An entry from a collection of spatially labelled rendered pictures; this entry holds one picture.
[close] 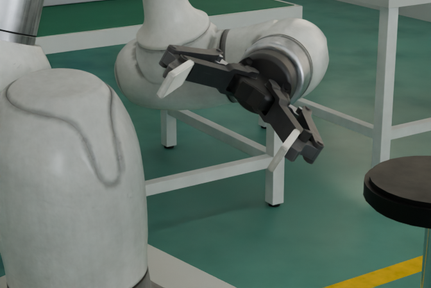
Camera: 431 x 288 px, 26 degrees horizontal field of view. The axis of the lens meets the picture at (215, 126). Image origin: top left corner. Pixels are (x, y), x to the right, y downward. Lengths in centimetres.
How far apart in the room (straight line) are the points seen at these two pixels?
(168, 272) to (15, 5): 36
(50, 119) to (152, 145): 321
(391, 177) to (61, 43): 111
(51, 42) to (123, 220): 188
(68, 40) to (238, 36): 162
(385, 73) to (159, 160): 101
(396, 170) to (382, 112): 143
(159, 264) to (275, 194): 230
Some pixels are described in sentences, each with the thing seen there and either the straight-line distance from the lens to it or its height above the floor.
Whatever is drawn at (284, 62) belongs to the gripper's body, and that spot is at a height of 107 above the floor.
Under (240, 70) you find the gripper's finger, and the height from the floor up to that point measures 107.
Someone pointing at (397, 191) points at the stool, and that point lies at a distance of 213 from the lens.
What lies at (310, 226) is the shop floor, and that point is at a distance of 331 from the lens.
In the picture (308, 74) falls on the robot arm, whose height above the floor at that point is 104.
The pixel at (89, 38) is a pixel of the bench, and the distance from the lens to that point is 285.
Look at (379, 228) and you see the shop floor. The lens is 333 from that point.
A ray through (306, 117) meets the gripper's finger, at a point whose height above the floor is 102.
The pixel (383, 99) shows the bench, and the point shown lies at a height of 34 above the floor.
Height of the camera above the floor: 133
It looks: 18 degrees down
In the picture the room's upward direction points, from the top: straight up
